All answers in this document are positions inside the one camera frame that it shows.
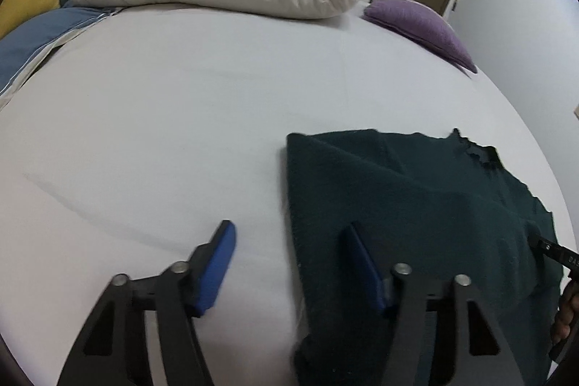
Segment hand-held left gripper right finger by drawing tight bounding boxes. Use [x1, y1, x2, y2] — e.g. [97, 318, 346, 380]
[339, 222, 525, 386]

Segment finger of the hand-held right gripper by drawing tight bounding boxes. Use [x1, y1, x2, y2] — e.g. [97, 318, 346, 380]
[527, 232, 562, 260]

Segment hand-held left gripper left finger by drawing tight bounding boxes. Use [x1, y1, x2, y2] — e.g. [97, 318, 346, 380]
[56, 220, 238, 386]

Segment dark green knit garment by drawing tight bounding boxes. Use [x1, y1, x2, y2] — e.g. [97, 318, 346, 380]
[285, 127, 566, 386]

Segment person's right hand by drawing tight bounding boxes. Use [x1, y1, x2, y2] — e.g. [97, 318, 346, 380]
[551, 276, 579, 345]

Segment bed with white sheet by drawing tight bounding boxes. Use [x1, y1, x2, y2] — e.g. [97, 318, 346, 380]
[0, 0, 567, 386]

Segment purple pillow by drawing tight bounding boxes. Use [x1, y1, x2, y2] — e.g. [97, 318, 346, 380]
[362, 0, 478, 74]

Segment blue pillow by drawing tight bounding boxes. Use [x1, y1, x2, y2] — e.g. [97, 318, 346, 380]
[0, 5, 124, 99]

